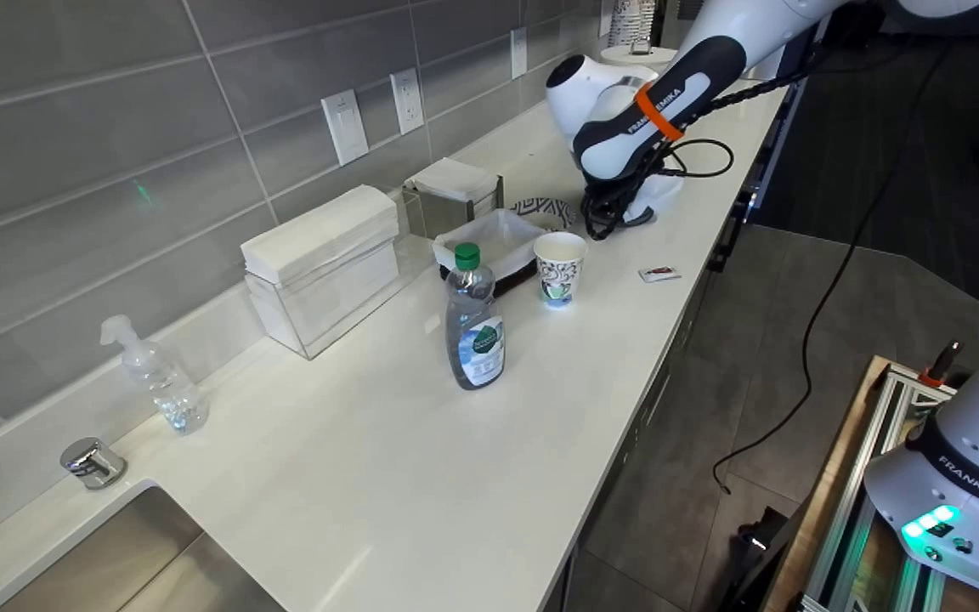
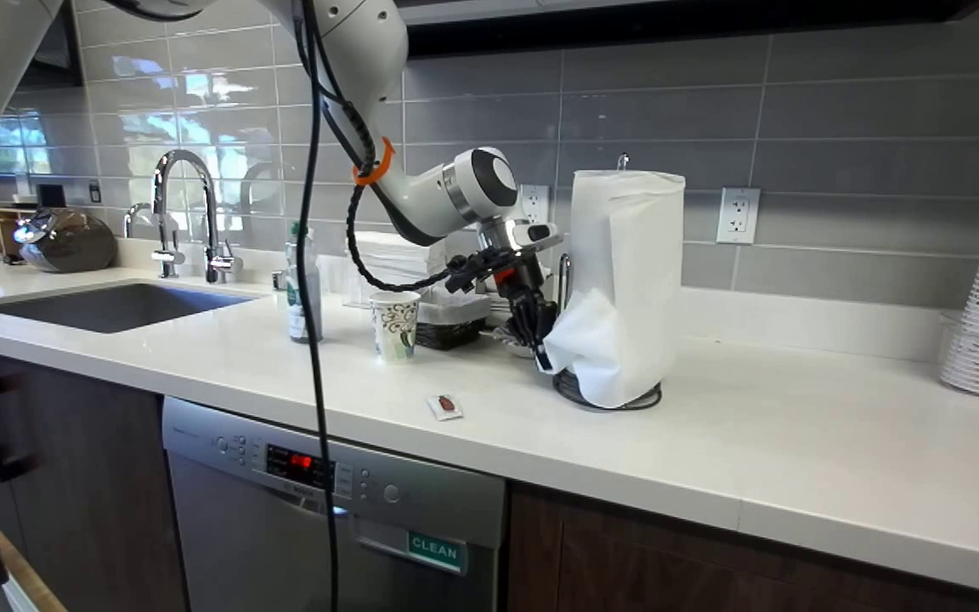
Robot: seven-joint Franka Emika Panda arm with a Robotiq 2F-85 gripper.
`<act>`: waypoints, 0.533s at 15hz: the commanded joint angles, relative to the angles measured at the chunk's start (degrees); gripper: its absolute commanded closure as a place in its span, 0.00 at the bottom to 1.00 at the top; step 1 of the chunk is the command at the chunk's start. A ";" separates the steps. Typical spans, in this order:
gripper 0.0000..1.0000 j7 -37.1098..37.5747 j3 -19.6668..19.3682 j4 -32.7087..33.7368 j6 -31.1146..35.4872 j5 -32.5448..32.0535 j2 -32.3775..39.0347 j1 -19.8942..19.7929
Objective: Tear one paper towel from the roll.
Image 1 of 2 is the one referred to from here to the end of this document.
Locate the black tray with white liner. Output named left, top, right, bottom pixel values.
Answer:
left=433, top=206, right=551, bottom=301

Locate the patterned paper cup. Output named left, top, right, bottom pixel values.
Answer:
left=532, top=229, right=588, bottom=313

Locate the white paper towel roll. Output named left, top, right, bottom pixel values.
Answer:
left=598, top=42, right=686, bottom=229

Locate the metal countertop button plate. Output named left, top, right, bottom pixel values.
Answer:
left=59, top=434, right=134, bottom=492

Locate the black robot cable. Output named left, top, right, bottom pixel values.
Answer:
left=655, top=29, right=958, bottom=497

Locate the small patterned dish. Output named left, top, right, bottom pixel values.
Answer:
left=507, top=193, right=585, bottom=232

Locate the wooden robot cart frame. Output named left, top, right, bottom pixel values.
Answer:
left=757, top=355, right=958, bottom=612

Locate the small red black tool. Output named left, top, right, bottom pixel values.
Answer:
left=925, top=333, right=970, bottom=384

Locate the dish soap bottle green cap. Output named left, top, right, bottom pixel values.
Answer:
left=442, top=239, right=509, bottom=395

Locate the clear spray bottle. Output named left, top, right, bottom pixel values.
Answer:
left=100, top=313, right=216, bottom=440

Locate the steel kitchen sink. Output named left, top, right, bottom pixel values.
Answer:
left=0, top=479, right=288, bottom=612

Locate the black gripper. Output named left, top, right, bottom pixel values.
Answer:
left=577, top=167, right=661, bottom=242

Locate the white rectangular container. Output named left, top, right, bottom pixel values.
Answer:
left=238, top=182, right=404, bottom=364

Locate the metal napkin holder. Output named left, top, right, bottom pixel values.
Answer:
left=399, top=157, right=507, bottom=242

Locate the white wall outlet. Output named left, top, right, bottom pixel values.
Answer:
left=389, top=67, right=429, bottom=140
left=507, top=26, right=535, bottom=80
left=319, top=89, right=373, bottom=170

